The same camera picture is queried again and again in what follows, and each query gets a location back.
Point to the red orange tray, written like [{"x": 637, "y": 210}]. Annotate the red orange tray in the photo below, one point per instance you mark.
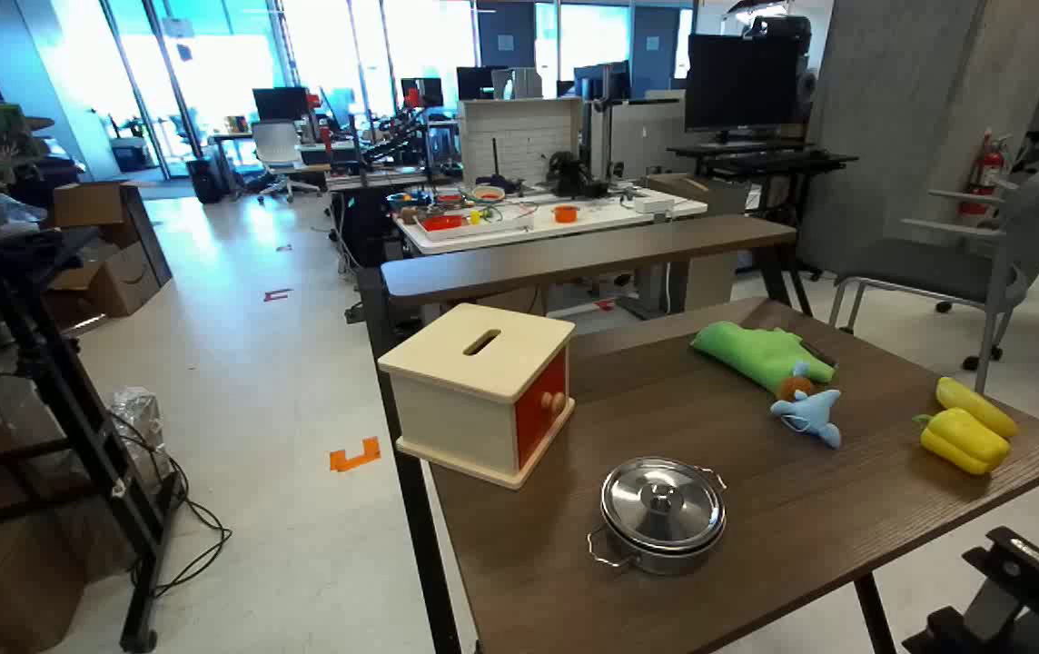
[{"x": 445, "y": 223}]

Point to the large black monitor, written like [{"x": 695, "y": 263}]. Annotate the large black monitor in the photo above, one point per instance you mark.
[{"x": 737, "y": 83}]

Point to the green towel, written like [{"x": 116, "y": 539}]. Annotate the green towel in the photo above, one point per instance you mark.
[{"x": 759, "y": 355}]

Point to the yellow toy banana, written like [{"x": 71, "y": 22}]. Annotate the yellow toy banana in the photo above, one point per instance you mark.
[{"x": 979, "y": 407}]

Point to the wooden box with red drawer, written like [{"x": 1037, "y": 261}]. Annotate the wooden box with red drawer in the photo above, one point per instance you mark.
[{"x": 469, "y": 386}]

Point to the black metal shelf rack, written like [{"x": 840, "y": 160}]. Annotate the black metal shelf rack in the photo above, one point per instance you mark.
[{"x": 53, "y": 363}]

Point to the grey plastic chair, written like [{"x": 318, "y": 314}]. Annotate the grey plastic chair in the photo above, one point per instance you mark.
[{"x": 1034, "y": 221}]

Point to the steel pot with lid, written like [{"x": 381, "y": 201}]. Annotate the steel pot with lid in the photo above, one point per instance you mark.
[{"x": 661, "y": 509}]

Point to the white work table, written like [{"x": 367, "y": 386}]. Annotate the white work table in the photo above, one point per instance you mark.
[{"x": 616, "y": 217}]

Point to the orange cup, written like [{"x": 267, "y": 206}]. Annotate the orange cup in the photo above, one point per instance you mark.
[{"x": 563, "y": 217}]

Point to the white office chair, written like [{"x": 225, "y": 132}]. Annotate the white office chair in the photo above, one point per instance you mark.
[{"x": 281, "y": 148}]

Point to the open cardboard box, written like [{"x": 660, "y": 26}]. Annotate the open cardboard box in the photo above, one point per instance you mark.
[{"x": 106, "y": 261}]

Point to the red fire extinguisher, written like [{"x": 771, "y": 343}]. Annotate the red fire extinguisher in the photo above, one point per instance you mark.
[{"x": 987, "y": 170}]

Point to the blue plush toy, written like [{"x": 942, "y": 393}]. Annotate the blue plush toy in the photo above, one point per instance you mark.
[{"x": 812, "y": 414}]

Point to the yellow toy bell pepper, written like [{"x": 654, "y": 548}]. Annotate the yellow toy bell pepper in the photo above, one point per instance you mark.
[{"x": 964, "y": 439}]

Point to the orange floor tape marker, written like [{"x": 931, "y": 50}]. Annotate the orange floor tape marker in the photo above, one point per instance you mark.
[{"x": 352, "y": 458}]

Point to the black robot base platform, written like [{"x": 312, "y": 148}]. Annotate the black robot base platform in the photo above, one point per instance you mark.
[{"x": 1016, "y": 594}]

